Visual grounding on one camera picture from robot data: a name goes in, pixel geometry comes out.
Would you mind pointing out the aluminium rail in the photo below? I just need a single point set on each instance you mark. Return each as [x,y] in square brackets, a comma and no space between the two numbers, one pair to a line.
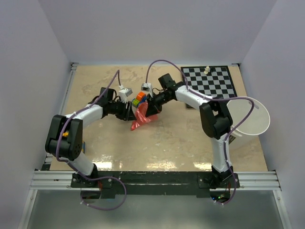
[61,180]
[73,68]

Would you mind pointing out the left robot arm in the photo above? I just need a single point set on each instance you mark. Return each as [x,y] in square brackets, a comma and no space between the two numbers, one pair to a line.
[65,136]

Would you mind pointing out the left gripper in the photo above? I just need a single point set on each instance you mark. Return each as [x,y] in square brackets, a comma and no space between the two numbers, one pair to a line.
[127,114]

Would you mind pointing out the colourful toy block car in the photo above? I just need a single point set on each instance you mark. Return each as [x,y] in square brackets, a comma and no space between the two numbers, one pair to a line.
[140,98]

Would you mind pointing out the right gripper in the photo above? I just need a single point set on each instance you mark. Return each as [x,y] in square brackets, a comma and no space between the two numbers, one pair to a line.
[153,107]

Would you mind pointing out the red trash bag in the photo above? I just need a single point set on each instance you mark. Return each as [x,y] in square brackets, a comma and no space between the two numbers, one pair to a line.
[141,119]

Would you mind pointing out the aluminium front rail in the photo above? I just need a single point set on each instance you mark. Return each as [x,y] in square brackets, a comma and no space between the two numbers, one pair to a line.
[61,180]

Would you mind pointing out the black white chessboard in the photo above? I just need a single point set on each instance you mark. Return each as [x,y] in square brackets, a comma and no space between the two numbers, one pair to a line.
[216,83]

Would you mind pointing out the aluminium left side rail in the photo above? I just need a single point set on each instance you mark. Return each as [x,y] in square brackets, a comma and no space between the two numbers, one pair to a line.
[73,68]

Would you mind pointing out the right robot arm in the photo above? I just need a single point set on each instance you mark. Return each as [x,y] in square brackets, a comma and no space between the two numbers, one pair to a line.
[215,119]

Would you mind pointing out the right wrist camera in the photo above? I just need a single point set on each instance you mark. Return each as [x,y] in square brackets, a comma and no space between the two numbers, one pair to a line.
[146,87]

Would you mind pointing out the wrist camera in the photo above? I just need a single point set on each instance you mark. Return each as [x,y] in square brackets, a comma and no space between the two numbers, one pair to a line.
[124,93]
[146,87]

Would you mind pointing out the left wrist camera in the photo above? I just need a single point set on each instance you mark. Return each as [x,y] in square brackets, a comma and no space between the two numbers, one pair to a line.
[124,93]

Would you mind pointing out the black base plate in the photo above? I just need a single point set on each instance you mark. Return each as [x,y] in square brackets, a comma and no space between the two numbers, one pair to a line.
[197,184]

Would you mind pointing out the yellow blue toy blocks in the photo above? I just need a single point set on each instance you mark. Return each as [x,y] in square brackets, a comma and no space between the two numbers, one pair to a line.
[83,147]

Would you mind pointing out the white chess piece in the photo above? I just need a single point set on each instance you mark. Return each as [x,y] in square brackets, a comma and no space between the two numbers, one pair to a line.
[207,69]

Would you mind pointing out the white trash bin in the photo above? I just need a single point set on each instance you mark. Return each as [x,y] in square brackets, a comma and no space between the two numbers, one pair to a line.
[256,123]

